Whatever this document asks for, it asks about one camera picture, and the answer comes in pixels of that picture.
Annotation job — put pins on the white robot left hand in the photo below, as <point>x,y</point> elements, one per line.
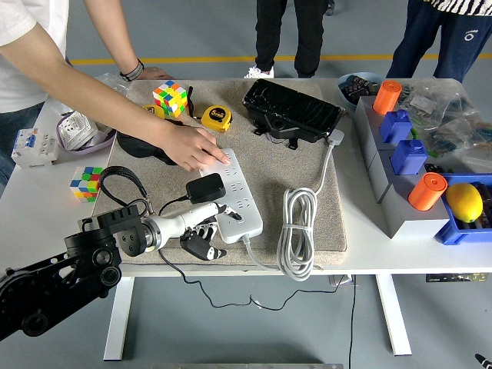
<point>184,223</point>

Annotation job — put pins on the person's left hand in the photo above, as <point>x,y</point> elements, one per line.
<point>155,74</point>

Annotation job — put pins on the person's right hand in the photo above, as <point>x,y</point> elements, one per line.
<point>192,148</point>

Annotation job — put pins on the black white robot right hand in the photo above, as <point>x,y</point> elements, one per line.
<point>485,360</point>

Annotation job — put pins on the black power adapter plug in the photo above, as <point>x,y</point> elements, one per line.
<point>205,188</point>

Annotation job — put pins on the white power strip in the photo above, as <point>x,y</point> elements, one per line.
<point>246,192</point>

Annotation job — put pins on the person's right forearm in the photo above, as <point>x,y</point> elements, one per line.
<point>107,104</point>

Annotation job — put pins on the person's left forearm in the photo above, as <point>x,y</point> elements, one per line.
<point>111,34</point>

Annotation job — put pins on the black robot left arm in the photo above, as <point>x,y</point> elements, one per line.
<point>50,284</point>

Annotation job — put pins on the white three-pin plug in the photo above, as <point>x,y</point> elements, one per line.
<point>336,137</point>

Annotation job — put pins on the black grey wristband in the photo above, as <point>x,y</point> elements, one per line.
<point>132,71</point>

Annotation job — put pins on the colourful puzzle cube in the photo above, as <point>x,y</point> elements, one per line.
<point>86,183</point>
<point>170,96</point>

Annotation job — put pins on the yellow tape measure black label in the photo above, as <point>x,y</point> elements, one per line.
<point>153,109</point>

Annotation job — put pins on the yellow tape measure 5m print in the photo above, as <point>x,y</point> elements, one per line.
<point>215,117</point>

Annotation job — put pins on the black fabric pouch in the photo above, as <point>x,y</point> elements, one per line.
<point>134,146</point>

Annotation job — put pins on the grey-brown mat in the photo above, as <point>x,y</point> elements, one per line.
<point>269,173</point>

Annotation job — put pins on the black table control panel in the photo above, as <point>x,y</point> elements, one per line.
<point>453,277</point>

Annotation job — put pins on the white table leg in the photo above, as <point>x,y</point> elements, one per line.
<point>117,326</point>
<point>394,319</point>

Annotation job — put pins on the white shoe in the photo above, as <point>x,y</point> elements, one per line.
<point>259,72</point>

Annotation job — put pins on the black glossy wrapped device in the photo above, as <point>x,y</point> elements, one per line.
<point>292,107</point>

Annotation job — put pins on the person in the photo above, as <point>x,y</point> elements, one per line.
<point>271,34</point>
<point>19,77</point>
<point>457,42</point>

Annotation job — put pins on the blue plastic bin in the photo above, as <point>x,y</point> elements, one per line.
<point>447,234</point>

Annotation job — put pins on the white circuit breaker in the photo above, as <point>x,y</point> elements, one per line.
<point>34,148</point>

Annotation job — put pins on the yellow lemon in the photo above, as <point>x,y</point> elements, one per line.
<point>464,203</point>

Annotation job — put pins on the light blue bowl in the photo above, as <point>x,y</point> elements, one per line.
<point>343,94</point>

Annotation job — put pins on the grey box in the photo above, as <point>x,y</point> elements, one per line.
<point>365,123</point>
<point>399,215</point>

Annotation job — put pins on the dark electronic parts packets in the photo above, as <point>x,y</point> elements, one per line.
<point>359,86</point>

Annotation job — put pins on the orange cylinder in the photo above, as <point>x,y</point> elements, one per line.
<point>387,96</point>
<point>426,192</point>

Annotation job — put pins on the blue block with knob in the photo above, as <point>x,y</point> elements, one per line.
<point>409,158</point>
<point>396,128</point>

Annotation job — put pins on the green plastic piece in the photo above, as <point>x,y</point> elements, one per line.
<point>413,133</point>
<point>433,154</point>

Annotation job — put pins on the clear bag of green parts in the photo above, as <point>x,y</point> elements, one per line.
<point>465,142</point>

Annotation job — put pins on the clear bag with white label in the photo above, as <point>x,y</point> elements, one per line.
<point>430,102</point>

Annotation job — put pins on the grey under-table bracket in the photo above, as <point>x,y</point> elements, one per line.
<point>342,281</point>

